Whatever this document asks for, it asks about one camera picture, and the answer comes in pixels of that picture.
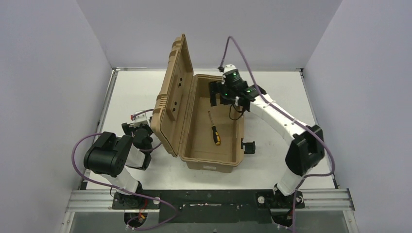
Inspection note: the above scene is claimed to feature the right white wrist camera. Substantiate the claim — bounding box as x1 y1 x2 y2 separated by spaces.
223 64 238 76

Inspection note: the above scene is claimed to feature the purple cable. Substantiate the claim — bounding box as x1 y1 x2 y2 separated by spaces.
218 36 336 233
71 109 178 232

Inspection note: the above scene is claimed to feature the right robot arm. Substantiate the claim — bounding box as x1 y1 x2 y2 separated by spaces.
208 65 325 208

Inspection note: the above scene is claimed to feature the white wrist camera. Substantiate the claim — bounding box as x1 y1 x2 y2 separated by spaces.
223 64 238 76
130 110 150 128

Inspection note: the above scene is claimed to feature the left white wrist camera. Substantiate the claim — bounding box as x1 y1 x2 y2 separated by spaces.
130 110 150 128

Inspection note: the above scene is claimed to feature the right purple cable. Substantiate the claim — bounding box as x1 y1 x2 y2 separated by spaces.
218 36 336 233

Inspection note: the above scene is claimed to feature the aluminium front rail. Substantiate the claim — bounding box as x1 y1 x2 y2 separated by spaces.
66 189 355 213

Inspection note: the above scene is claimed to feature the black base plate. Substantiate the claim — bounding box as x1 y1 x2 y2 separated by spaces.
124 190 303 227

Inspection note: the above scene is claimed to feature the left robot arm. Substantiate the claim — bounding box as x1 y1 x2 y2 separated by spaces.
84 123 154 209

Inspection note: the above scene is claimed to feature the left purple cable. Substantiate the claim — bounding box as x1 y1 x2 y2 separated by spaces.
71 109 178 232

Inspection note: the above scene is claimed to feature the black yellow handled screwdriver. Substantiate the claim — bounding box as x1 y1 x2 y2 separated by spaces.
208 111 221 146

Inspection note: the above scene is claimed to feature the tan plastic tool box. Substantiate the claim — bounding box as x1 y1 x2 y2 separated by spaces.
151 34 256 173

